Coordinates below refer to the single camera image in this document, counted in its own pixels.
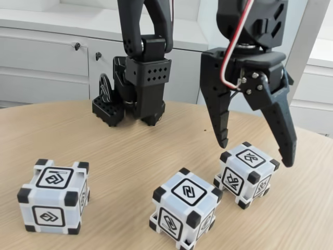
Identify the white cube nested diamond print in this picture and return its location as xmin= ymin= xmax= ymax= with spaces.
xmin=17 ymin=158 xmax=91 ymax=235

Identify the white side cabinet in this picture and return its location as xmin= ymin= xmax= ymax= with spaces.
xmin=290 ymin=39 xmax=333 ymax=138

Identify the white cube lightning print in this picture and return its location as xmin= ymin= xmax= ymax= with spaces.
xmin=149 ymin=168 xmax=224 ymax=250

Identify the grey slanted frame post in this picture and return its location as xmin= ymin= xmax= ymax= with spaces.
xmin=266 ymin=0 xmax=333 ymax=123

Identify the black disc with white lines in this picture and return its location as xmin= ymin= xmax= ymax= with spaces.
xmin=98 ymin=73 xmax=114 ymax=104

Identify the red white servo cable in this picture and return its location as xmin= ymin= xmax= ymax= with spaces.
xmin=220 ymin=0 xmax=254 ymax=91

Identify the white cube crossed lines print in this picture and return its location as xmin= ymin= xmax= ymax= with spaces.
xmin=213 ymin=142 xmax=281 ymax=210

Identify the long white drawer cabinet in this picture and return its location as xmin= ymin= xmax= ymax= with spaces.
xmin=0 ymin=7 xmax=210 ymax=108

